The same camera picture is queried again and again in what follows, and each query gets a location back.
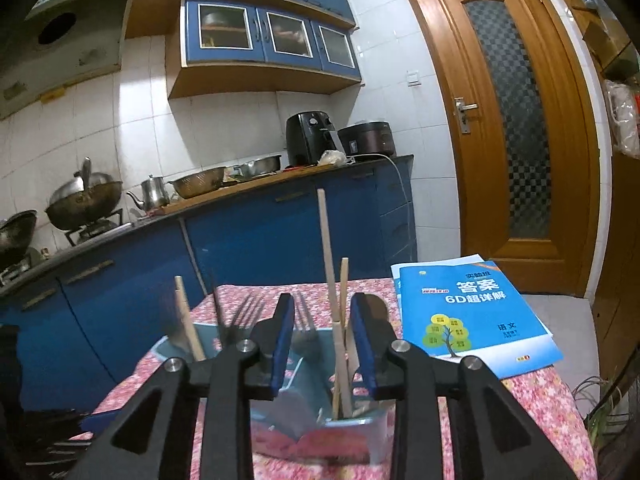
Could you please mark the green plant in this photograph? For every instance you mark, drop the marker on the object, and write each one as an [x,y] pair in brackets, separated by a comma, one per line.
[607,415]

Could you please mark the black rice cooker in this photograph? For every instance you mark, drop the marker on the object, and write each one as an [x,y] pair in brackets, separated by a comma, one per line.
[367,140]

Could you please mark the blue book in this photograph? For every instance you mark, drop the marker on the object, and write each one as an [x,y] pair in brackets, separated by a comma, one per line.
[470,310]

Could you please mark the small plastic bag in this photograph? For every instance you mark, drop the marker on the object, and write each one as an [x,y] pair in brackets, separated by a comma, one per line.
[334,158]

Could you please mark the steel wok with lid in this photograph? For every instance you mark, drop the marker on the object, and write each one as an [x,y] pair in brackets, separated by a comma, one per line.
[85,200]

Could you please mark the wooden shelf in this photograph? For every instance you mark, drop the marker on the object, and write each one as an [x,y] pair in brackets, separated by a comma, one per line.
[600,35]

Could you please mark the wooden chopstick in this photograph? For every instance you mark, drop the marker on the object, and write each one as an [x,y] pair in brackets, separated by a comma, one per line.
[327,260]
[344,285]
[190,325]

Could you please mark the blue wall cabinet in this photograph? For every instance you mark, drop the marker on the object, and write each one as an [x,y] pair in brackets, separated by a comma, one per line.
[250,35]

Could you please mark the white plastic bag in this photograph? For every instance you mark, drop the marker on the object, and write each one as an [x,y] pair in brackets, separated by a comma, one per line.
[625,120]

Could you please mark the black air fryer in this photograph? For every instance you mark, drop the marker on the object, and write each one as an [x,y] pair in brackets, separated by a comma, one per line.
[307,137]

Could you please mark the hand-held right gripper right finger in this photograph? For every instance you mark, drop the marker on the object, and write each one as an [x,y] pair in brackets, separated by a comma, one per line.
[362,347]

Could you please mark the blue utensil box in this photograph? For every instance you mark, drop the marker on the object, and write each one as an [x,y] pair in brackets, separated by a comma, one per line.
[300,410]

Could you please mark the wooden cutting board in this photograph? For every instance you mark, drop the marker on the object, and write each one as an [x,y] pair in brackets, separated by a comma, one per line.
[240,186]

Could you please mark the range hood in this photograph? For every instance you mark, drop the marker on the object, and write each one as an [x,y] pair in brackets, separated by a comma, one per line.
[65,45]

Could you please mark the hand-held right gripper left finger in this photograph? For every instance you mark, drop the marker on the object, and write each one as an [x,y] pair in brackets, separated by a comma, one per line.
[282,345]

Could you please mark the blue base cabinet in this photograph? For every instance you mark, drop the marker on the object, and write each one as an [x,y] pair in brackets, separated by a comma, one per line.
[250,240]

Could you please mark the steel kettle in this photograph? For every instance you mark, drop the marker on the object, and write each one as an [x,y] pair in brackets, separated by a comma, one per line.
[152,192]

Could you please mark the metal colander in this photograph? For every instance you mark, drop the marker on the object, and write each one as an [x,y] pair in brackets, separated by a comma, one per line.
[197,184]

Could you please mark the dark wok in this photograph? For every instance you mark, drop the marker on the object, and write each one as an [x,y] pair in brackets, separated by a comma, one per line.
[17,235]

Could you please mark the metal basin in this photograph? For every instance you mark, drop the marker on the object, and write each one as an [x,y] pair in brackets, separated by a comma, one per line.
[257,166]

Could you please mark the pink floral tablecloth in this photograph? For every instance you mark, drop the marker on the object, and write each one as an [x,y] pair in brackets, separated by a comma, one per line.
[525,410]

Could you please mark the white light switch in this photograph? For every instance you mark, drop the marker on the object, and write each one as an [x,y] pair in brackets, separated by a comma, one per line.
[414,77]

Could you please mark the wooden door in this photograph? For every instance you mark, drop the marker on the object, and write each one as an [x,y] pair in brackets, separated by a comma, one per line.
[440,185]

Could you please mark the gas stove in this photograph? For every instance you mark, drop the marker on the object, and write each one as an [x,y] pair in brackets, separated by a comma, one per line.
[97,230]

